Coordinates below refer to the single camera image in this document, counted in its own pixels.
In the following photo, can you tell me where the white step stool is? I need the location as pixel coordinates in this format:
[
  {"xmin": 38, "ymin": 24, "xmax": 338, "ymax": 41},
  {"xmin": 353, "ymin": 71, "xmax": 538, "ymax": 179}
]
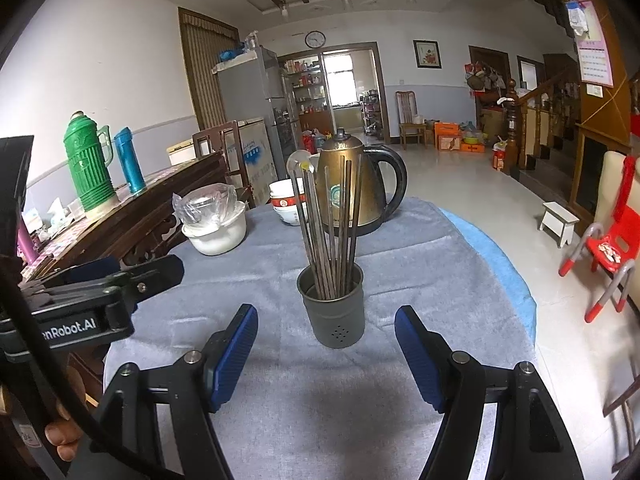
[{"xmin": 539, "ymin": 201, "xmax": 580, "ymax": 249}]

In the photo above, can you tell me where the wooden staircase railing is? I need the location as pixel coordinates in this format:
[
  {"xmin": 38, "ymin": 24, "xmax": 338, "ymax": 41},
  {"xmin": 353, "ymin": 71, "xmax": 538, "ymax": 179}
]
[{"xmin": 505, "ymin": 67, "xmax": 584, "ymax": 172}]

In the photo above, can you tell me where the tissue pack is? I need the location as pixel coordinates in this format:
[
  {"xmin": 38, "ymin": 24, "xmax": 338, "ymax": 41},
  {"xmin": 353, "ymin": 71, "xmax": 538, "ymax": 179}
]
[{"xmin": 47, "ymin": 197, "xmax": 84, "ymax": 227}]

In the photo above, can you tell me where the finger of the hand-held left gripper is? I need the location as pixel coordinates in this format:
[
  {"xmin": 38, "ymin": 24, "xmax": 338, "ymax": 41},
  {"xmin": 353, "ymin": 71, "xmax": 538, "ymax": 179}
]
[
  {"xmin": 47, "ymin": 257, "xmax": 123, "ymax": 288},
  {"xmin": 107, "ymin": 254, "xmax": 185, "ymax": 312}
]

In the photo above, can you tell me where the green thermos flask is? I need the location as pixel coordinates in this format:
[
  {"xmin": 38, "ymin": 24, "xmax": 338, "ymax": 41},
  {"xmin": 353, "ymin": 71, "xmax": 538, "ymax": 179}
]
[{"xmin": 63, "ymin": 111, "xmax": 119, "ymax": 212}]

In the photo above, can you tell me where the wooden chair frame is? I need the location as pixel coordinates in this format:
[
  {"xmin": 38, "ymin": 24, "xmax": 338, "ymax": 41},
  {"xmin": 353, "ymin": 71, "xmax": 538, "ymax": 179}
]
[{"xmin": 602, "ymin": 360, "xmax": 640, "ymax": 472}]

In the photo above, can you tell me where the dark carved wooden cabinet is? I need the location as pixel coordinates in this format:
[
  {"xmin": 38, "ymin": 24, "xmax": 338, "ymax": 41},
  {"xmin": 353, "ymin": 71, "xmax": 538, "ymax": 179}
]
[{"xmin": 20, "ymin": 152, "xmax": 232, "ymax": 288}]

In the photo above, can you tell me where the white soup spoon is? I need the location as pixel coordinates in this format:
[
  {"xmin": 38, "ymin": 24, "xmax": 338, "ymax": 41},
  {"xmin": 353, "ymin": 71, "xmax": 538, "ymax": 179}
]
[{"xmin": 286, "ymin": 150, "xmax": 326, "ymax": 291}]

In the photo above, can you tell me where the brown wooden dining chair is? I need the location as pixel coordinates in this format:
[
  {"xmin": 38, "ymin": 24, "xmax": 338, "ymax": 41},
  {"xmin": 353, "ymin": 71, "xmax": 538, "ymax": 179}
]
[{"xmin": 396, "ymin": 91, "xmax": 427, "ymax": 151}]

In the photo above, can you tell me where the white plastic basin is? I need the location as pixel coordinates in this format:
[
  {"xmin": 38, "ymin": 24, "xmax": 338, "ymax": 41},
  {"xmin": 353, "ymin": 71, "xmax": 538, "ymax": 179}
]
[{"xmin": 181, "ymin": 200, "xmax": 247, "ymax": 256}]

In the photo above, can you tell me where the bunch of dark chopsticks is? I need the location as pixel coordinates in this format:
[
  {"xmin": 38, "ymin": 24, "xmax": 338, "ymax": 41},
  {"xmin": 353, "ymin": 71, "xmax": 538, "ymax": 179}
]
[{"xmin": 290, "ymin": 154, "xmax": 363, "ymax": 301}]

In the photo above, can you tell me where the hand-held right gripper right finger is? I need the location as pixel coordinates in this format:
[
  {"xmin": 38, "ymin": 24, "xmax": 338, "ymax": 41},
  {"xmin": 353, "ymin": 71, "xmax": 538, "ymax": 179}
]
[{"xmin": 394, "ymin": 305, "xmax": 586, "ymax": 480}]

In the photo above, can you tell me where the shelf with bottles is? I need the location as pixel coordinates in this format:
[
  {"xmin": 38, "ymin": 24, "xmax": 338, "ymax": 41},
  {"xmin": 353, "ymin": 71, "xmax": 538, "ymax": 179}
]
[{"xmin": 280, "ymin": 57, "xmax": 332, "ymax": 134}]

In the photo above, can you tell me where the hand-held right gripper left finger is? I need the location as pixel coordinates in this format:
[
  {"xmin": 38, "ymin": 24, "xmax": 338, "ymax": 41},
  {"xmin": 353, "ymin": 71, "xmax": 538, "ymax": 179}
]
[{"xmin": 65, "ymin": 304, "xmax": 259, "ymax": 480}]

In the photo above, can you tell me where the blue thermos bottle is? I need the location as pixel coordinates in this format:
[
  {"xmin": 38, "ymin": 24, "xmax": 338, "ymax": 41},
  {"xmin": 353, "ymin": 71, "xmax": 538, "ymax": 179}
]
[{"xmin": 113, "ymin": 127, "xmax": 148, "ymax": 196}]

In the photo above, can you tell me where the framed wall picture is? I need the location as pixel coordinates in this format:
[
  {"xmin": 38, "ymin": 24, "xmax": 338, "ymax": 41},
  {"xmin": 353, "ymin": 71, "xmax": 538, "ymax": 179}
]
[{"xmin": 413, "ymin": 40, "xmax": 443, "ymax": 70}]

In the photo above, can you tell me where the grey refrigerator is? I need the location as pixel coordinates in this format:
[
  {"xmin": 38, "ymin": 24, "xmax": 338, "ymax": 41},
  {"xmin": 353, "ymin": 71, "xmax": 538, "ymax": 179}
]
[{"xmin": 215, "ymin": 47, "xmax": 302, "ymax": 162}]

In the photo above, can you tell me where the white bowl blue print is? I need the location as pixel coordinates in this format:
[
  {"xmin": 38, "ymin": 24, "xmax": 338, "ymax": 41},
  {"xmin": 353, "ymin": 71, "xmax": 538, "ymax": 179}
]
[{"xmin": 274, "ymin": 207, "xmax": 307, "ymax": 227}]

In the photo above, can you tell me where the red plastic child's chair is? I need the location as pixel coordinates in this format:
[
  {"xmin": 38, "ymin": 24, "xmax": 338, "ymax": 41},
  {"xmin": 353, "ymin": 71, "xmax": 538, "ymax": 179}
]
[{"xmin": 559, "ymin": 155, "xmax": 640, "ymax": 324}]

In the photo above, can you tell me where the person's left hand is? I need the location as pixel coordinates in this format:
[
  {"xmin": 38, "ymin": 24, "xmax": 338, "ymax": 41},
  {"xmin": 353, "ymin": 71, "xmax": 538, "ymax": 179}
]
[{"xmin": 42, "ymin": 367, "xmax": 98, "ymax": 448}]

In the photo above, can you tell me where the blue table cover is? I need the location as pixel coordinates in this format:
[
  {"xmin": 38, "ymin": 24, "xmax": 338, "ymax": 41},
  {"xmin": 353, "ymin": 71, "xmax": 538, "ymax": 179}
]
[{"xmin": 440, "ymin": 210, "xmax": 538, "ymax": 343}]

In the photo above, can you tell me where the purple bottle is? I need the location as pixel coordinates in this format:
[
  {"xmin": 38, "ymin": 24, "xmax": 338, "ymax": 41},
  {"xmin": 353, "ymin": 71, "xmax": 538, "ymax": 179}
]
[{"xmin": 17, "ymin": 220, "xmax": 39, "ymax": 267}]

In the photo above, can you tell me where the grey metal chopstick holder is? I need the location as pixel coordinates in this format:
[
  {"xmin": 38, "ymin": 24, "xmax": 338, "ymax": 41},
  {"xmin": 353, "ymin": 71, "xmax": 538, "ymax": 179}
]
[{"xmin": 296, "ymin": 260, "xmax": 365, "ymax": 348}]

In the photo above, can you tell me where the golden electric kettle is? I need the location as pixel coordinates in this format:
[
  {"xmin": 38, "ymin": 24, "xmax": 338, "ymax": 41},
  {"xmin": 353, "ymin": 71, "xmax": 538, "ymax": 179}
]
[{"xmin": 315, "ymin": 128, "xmax": 408, "ymax": 237}]

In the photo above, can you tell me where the red-banded white bowl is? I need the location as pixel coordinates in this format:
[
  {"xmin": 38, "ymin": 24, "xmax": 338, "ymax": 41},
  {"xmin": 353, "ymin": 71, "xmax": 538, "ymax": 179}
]
[{"xmin": 270, "ymin": 192, "xmax": 307, "ymax": 211}]

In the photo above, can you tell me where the brown striped curtain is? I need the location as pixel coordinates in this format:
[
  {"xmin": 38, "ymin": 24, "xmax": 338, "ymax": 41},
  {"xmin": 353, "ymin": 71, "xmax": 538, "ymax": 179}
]
[{"xmin": 178, "ymin": 7, "xmax": 240, "ymax": 132}]

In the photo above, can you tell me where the orange cardboard box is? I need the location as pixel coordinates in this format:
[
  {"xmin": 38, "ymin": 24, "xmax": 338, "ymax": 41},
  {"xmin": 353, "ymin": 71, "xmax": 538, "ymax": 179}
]
[{"xmin": 434, "ymin": 121, "xmax": 464, "ymax": 151}]

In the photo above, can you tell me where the wall calendar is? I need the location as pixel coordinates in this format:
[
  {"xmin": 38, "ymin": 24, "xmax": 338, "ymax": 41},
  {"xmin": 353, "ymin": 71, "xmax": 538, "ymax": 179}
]
[{"xmin": 575, "ymin": 0, "xmax": 615, "ymax": 89}]

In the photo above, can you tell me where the clear plastic bag of bowls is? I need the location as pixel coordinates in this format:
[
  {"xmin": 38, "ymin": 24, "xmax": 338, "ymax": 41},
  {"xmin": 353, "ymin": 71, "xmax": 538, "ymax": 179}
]
[{"xmin": 172, "ymin": 184, "xmax": 239, "ymax": 227}]

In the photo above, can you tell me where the dark wooden chair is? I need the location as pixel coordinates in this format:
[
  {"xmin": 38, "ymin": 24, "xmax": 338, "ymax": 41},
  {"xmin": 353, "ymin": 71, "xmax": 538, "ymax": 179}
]
[{"xmin": 192, "ymin": 121, "xmax": 252, "ymax": 207}]

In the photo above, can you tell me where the white chest freezer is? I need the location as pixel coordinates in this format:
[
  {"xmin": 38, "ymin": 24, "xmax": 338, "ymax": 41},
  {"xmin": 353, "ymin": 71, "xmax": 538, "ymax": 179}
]
[{"xmin": 235, "ymin": 119, "xmax": 279, "ymax": 207}]

